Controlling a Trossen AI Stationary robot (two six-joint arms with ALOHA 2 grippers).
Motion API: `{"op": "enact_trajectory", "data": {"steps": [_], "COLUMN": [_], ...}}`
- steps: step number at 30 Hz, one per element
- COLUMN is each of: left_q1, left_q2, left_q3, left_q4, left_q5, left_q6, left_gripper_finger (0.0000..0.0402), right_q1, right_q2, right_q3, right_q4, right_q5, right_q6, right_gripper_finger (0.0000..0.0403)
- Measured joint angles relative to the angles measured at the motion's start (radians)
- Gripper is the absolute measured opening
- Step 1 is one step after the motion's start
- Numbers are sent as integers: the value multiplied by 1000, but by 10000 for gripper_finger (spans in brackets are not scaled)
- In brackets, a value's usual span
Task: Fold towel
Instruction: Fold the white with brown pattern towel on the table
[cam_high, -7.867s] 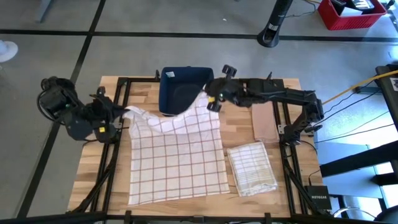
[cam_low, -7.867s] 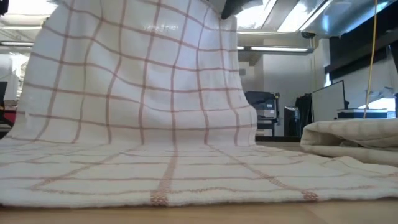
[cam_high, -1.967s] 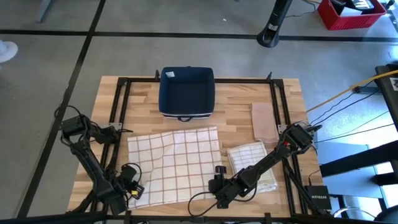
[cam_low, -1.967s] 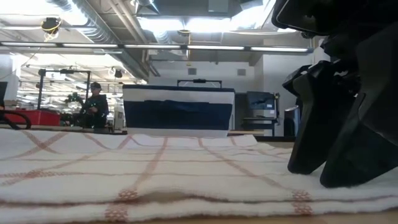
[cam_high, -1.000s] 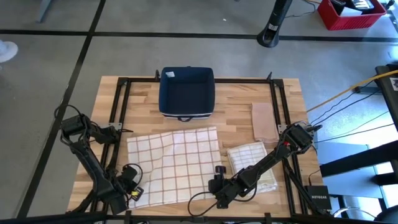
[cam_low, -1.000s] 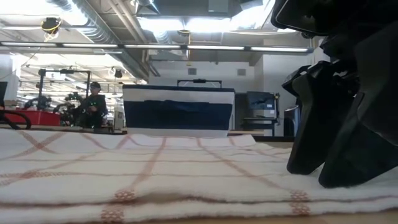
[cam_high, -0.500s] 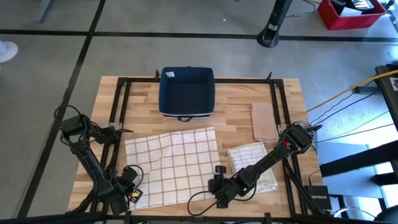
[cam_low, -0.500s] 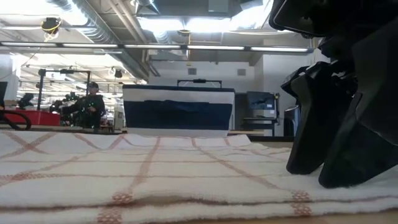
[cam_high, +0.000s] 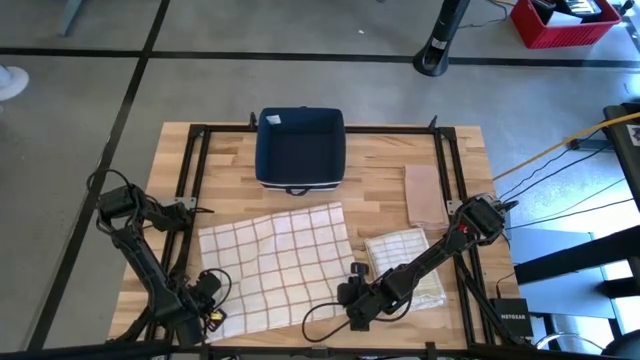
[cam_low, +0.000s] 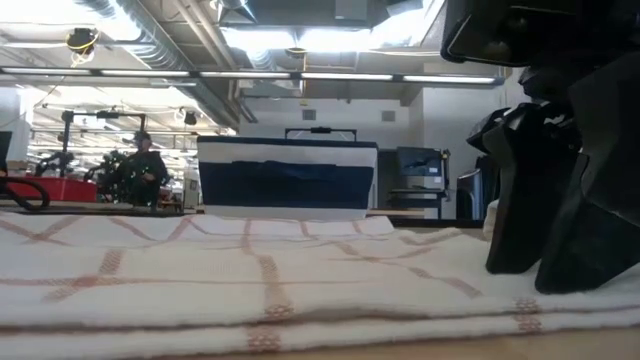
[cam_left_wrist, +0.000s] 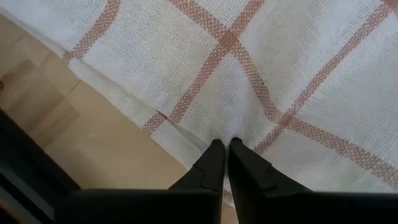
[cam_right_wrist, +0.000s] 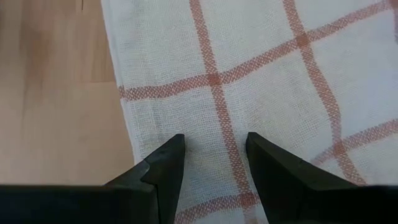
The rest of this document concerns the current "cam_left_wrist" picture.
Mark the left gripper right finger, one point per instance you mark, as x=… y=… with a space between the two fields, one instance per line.
x=295 y=208

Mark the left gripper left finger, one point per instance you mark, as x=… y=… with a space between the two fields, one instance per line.
x=155 y=207

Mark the white brown-checked towel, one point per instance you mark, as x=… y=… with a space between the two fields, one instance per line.
x=186 y=46

